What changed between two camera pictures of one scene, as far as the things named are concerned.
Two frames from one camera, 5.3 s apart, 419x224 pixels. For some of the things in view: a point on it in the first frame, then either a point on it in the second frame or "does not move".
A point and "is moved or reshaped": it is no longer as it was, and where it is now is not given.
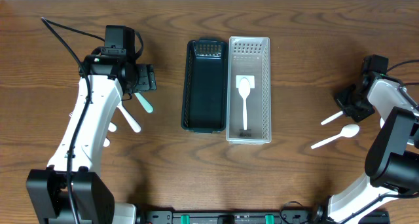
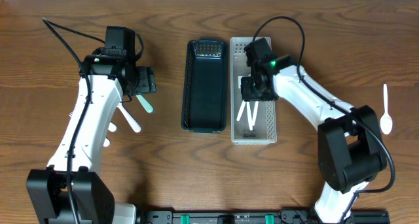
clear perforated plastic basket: x=250 y=57 does not move
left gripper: x=146 y=78 does not move
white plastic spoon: x=135 y=126 does not move
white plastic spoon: x=349 y=131 is moved or reshaped
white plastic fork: x=112 y=127 does not move
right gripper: x=352 y=106 -> x=256 y=95
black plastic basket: x=205 y=86 does not move
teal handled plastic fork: x=146 y=105 does not move
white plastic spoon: x=243 y=88 is moved or reshaped
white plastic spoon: x=331 y=118 is moved or reshaped
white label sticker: x=250 y=78 does not move
